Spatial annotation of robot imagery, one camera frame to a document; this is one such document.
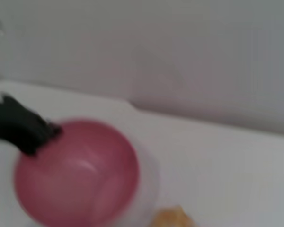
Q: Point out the pink bowl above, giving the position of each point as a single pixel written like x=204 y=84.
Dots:
x=78 y=175

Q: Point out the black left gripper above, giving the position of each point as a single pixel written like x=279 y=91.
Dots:
x=11 y=120

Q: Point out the orange striped bread roll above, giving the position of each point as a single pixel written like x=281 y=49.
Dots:
x=172 y=217

